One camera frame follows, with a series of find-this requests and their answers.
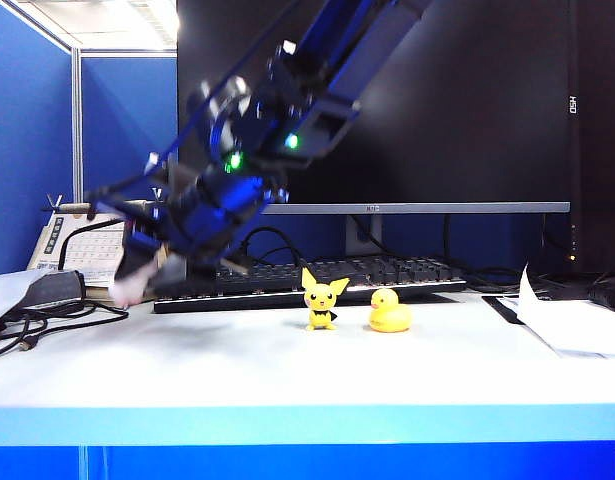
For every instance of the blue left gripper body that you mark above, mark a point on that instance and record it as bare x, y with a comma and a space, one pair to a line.
212, 215

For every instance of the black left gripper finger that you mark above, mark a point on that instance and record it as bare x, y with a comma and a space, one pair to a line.
174, 267
134, 260

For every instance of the white rabbit plush doll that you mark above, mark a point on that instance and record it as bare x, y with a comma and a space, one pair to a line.
129, 290

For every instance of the beige canvas desk calendar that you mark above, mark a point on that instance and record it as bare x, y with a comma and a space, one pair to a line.
87, 250

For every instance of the grey black power brick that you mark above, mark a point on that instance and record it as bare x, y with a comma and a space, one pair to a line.
54, 290

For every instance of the white folder sheet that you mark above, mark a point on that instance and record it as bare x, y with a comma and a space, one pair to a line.
7, 295

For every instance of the yellow Pichu figure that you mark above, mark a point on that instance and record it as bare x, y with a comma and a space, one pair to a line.
319, 300

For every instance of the grey monitor stand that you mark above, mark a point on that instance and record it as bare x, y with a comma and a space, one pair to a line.
357, 240

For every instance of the black mechanical keyboard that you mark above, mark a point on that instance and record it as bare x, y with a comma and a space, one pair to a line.
387, 280

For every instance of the yellow rubber duck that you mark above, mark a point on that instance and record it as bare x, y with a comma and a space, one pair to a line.
389, 317

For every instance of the large black monitor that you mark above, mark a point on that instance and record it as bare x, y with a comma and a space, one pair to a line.
462, 100

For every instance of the white paper sheet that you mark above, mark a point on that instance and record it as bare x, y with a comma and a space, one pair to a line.
577, 325

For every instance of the black HSD monitor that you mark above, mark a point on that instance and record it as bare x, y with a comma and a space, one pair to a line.
602, 150

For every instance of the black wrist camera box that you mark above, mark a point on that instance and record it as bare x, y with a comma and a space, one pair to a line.
327, 130

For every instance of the silver partition post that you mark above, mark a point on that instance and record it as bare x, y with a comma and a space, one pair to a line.
77, 125

